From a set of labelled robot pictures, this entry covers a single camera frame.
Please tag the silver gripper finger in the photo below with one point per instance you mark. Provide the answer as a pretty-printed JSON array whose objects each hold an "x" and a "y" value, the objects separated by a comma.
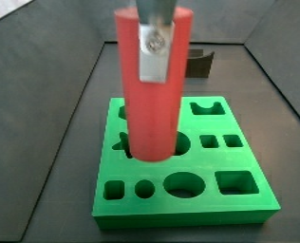
[{"x": 155, "y": 32}]

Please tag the red oval cylinder peg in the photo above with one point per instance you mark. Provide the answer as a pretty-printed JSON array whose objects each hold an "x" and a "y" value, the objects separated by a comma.
[{"x": 151, "y": 102}]

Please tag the green shape sorting board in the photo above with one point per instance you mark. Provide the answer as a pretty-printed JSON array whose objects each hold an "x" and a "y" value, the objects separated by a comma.
[{"x": 209, "y": 185}]

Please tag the black curved peg holder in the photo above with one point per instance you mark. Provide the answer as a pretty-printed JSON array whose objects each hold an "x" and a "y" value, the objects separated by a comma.
[{"x": 199, "y": 62}]

